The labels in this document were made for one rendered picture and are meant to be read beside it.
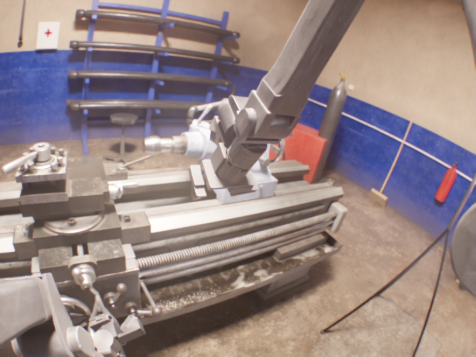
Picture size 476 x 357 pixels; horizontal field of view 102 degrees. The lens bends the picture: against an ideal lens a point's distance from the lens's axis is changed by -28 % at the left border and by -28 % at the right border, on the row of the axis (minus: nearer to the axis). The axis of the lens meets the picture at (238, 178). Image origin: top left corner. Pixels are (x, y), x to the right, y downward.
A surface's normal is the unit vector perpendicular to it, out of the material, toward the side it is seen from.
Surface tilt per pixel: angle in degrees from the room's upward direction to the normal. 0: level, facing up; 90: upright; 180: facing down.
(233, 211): 36
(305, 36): 91
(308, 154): 90
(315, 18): 91
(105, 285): 90
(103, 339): 11
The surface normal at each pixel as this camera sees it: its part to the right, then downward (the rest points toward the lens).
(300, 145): -0.59, 0.24
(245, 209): 0.47, -0.44
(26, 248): 0.53, 0.47
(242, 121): -0.85, 0.05
